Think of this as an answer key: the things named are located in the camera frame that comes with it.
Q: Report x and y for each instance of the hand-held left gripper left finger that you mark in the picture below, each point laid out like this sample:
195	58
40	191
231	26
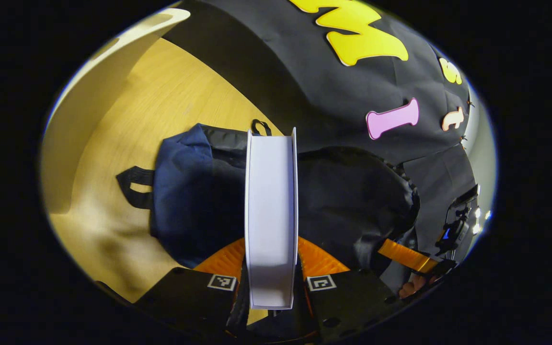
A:
185	299

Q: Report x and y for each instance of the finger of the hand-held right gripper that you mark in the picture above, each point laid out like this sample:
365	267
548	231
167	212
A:
408	256

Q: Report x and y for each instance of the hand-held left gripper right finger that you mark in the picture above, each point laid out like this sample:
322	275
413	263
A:
352	302

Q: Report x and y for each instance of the blue schoolbag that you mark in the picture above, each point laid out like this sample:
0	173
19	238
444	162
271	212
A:
185	182

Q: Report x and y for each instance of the plain white book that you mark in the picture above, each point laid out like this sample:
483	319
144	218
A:
271	215

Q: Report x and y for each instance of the white bookshelf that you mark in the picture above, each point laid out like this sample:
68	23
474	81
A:
89	96

